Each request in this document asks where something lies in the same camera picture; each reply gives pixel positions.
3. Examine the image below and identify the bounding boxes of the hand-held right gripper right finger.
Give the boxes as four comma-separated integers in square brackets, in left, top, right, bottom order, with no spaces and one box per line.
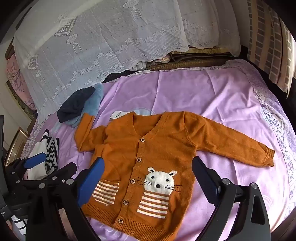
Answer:
[191,156,271,241]

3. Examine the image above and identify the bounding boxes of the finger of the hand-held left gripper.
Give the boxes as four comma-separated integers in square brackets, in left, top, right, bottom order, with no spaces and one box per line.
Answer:
[45,162,78,183]
[13,153,47,179]

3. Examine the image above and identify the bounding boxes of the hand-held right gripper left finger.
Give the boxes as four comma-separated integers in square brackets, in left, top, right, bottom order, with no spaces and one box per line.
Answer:
[25,157,105,241]

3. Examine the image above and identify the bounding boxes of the orange knitted cardigan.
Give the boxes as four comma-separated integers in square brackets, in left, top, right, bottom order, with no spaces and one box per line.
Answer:
[74,111,275,241]

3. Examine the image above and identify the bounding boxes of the black white striped garment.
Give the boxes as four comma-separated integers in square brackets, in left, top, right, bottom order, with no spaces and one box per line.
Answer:
[23,129,60,181]

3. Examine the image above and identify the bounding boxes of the navy folded garment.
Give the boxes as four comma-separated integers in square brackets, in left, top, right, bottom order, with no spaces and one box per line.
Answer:
[57,87,96,123]

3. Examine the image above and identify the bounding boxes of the white hang tag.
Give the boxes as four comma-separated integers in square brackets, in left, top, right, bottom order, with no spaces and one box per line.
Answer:
[109,109,130,121]

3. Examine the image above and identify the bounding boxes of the light blue fleece garment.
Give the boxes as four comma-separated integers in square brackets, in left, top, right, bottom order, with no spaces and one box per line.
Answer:
[68,83,104,129]

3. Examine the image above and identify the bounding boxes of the pink floral quilt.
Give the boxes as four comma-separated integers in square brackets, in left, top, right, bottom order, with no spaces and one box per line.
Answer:
[6,54,37,112]

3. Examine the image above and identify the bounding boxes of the purple bed sheet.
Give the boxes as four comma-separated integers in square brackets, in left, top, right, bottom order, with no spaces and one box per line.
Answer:
[20,59,296,241]

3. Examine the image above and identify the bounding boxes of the white lace cover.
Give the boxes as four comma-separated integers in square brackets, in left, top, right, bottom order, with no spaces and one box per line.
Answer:
[11,0,190,121]

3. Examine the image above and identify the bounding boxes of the plaid curtain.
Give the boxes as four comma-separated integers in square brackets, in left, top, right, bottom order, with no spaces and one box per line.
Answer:
[246,0,296,93]

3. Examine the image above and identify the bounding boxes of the gold picture frame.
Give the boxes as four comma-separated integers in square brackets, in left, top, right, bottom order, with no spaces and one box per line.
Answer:
[5,129,29,165]

